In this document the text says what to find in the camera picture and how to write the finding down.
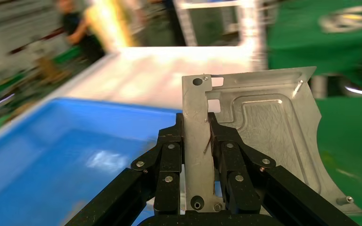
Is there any person in dark clothes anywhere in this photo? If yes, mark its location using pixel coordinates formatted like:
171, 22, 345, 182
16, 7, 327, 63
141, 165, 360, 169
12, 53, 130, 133
58, 0, 107, 63

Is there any blue plastic bin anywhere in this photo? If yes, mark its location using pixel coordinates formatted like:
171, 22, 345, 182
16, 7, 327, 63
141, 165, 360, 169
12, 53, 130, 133
0, 97, 185, 226

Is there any white metal shelf board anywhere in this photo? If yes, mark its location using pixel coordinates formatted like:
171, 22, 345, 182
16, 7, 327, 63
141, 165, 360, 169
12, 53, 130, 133
0, 47, 267, 150

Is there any green table cloth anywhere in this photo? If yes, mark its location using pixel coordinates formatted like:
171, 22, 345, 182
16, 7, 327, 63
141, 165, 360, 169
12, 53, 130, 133
313, 95, 362, 226

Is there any white background shelving frame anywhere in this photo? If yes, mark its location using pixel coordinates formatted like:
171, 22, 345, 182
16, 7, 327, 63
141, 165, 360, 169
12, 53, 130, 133
173, 0, 266, 69

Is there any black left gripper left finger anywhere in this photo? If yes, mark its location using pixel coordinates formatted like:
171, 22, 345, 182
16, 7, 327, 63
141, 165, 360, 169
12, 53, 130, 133
65, 113, 185, 226

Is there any white ring-shaped object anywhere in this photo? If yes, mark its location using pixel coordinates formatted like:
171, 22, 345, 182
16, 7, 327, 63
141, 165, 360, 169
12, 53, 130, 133
319, 5, 362, 34

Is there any stamped sheet metal bracket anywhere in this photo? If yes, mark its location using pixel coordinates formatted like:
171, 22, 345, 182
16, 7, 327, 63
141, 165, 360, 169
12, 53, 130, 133
181, 66, 362, 217

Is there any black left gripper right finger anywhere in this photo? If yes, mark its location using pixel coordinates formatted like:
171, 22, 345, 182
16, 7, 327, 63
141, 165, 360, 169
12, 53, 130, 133
208, 112, 360, 226

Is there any person in yellow top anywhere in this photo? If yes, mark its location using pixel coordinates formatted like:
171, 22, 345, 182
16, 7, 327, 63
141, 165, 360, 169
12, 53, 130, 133
87, 0, 135, 54

